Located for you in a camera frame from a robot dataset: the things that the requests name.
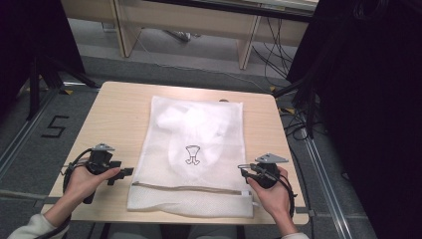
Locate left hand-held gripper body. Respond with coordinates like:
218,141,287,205
86,142,115,176

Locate black floor cables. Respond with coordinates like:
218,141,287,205
279,105,312,142

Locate white garment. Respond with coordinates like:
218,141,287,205
154,101,234,173

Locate person's left hand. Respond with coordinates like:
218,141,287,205
64,165,122,207

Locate metal floor rail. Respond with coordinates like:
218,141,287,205
298,125,354,239
0,89,62,182

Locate black hanging cables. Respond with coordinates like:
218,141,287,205
251,16,294,88

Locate black curtain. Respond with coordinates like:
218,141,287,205
286,0,422,239
0,0,87,114

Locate white mesh laundry bag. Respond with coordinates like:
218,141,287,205
126,95,262,219

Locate person's right hand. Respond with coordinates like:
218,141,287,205
246,165,294,224

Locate wooden furniture frame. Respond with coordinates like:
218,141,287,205
60,0,320,71

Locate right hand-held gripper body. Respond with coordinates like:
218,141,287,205
249,152,290,190

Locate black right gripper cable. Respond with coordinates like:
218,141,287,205
250,163,298,219

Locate black tripod stand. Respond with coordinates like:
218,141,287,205
25,54,102,122

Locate black metal stand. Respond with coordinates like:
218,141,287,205
273,63,321,140

